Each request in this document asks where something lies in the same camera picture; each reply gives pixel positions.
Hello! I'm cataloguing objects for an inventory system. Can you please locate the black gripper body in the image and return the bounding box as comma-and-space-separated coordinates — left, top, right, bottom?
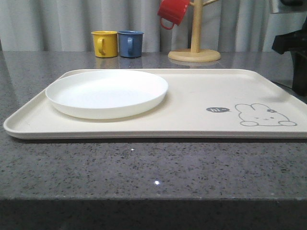
272, 31, 307, 96

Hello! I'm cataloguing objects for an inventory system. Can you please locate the white round plate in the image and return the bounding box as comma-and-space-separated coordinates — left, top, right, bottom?
45, 69, 168, 119

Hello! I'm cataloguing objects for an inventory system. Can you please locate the wooden mug tree stand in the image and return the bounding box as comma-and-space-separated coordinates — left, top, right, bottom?
168, 0, 221, 62

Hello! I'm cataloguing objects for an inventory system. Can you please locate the cream rabbit serving tray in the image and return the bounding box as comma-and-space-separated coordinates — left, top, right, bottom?
3, 69, 307, 139

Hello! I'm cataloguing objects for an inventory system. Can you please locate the red mug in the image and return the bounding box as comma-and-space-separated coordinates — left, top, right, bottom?
157, 0, 190, 30

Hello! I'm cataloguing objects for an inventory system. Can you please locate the blue mug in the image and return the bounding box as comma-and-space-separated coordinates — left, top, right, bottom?
118, 30, 144, 58

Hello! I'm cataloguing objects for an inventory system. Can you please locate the yellow mug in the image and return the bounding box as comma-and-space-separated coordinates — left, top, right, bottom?
91, 31, 118, 58

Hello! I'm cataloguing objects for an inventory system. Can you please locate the grey curtain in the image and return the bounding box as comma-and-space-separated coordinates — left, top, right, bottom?
0, 0, 307, 52

